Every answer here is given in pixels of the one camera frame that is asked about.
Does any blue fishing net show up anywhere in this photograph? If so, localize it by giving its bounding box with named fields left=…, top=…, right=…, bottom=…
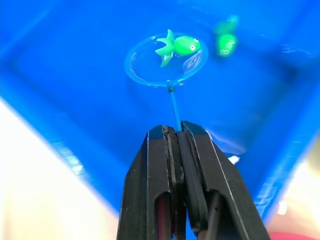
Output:
left=124, top=34, right=210, bottom=133

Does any green toy fish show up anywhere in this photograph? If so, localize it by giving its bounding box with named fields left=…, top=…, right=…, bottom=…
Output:
left=154, top=29, right=201, bottom=68
left=213, top=15, right=240, bottom=57

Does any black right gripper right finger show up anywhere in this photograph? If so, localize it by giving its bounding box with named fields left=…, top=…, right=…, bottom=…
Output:
left=177, top=120, right=272, bottom=240

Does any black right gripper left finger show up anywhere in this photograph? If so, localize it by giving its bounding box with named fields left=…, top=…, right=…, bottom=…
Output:
left=117, top=124, right=187, bottom=240

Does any pink plastic bucket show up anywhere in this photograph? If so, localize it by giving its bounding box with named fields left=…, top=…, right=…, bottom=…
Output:
left=268, top=231, right=320, bottom=240

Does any blue plastic tub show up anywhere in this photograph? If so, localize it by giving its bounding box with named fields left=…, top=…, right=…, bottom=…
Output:
left=0, top=0, right=320, bottom=226

